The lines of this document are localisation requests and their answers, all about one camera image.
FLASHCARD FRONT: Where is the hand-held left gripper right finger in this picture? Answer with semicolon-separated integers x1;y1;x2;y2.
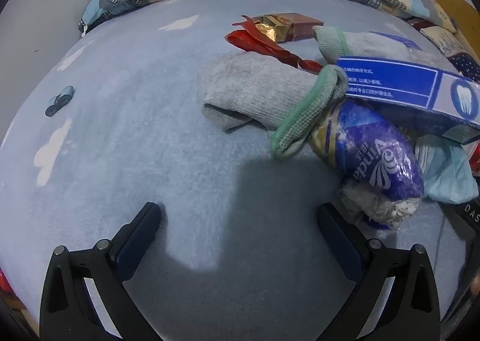
317;203;441;341

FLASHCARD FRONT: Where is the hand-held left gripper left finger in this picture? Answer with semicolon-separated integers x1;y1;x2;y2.
39;202;162;341

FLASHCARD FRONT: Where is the blue face mask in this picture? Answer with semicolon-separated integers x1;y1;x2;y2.
414;134;480;204

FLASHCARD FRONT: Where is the blue tissue packet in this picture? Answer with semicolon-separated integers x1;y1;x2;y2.
309;99;425;231

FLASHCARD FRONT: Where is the brown cardboard box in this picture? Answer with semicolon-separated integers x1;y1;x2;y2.
253;13;324;43

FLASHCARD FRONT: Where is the blue toothpaste box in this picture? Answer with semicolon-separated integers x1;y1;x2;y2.
335;57;480;144

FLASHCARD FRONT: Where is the small blue clip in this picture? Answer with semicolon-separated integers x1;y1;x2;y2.
45;86;76;117

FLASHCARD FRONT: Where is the grey sock with green cuff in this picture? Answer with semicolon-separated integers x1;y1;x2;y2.
198;53;349;159
312;25;422;64

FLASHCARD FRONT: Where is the white printed pillow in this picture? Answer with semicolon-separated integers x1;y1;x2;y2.
412;16;462;56

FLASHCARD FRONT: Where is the red plastic wrapper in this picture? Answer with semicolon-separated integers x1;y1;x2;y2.
225;15;323;73

